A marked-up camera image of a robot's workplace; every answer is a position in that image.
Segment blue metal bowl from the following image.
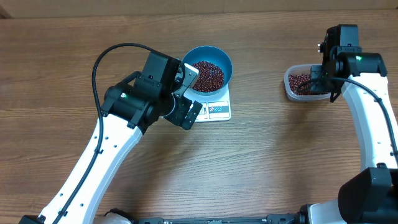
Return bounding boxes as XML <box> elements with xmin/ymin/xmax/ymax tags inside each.
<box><xmin>183</xmin><ymin>45</ymin><xmax>233</xmax><ymax>87</ymax></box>

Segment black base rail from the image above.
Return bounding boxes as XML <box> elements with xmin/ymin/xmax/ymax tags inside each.
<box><xmin>102</xmin><ymin>205</ymin><xmax>302</xmax><ymax>224</ymax></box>

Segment white digital kitchen scale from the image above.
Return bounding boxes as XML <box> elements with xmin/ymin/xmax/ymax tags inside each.
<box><xmin>184</xmin><ymin>85</ymin><xmax>231</xmax><ymax>123</ymax></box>

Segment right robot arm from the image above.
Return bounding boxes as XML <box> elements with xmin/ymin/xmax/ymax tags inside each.
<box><xmin>297</xmin><ymin>24</ymin><xmax>397</xmax><ymax>223</ymax></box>

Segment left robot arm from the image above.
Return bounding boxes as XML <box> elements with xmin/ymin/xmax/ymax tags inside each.
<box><xmin>20</xmin><ymin>52</ymin><xmax>202</xmax><ymax>223</ymax></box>

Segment red beans in bowl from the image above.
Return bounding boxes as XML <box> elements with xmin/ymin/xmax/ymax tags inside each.
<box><xmin>193</xmin><ymin>61</ymin><xmax>224</xmax><ymax>93</ymax></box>

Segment red azuki beans in container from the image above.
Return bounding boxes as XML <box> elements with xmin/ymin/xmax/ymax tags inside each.
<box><xmin>288</xmin><ymin>73</ymin><xmax>321</xmax><ymax>95</ymax></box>

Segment clear plastic container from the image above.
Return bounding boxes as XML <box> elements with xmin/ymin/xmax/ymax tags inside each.
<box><xmin>284</xmin><ymin>64</ymin><xmax>330</xmax><ymax>102</ymax></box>

